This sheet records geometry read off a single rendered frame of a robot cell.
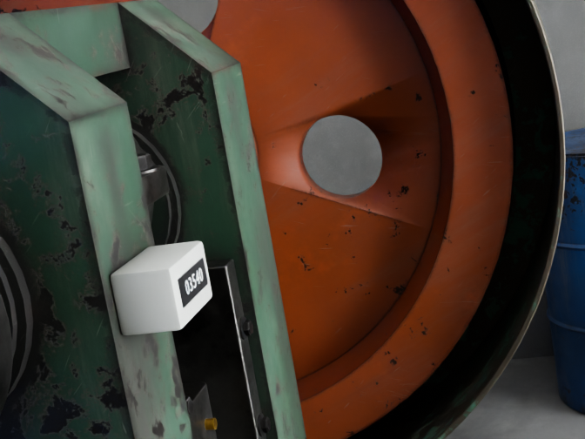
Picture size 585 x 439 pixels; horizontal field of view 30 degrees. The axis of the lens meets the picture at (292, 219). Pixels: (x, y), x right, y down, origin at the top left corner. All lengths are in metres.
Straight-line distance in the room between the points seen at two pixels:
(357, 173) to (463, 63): 3.10
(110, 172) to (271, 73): 0.51
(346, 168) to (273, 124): 3.02
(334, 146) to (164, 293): 3.56
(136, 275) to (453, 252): 0.55
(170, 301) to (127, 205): 0.08
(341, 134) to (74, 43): 3.37
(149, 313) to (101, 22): 0.31
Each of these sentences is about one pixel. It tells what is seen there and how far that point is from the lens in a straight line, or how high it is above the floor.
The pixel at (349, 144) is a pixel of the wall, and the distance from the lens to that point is 4.19.
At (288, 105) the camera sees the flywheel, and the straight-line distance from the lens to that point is 1.18.
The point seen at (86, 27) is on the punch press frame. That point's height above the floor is 1.48.
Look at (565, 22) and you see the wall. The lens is 4.09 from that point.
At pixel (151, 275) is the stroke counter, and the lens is 0.66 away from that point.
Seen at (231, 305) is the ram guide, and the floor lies 1.24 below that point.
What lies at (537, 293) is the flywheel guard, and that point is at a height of 1.15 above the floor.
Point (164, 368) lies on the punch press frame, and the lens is 0.74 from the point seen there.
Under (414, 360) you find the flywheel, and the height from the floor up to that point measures 1.08.
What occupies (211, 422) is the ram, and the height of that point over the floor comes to 1.14.
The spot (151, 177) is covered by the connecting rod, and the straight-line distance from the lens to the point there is 0.84.
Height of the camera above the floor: 1.47
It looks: 11 degrees down
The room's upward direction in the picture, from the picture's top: 10 degrees counter-clockwise
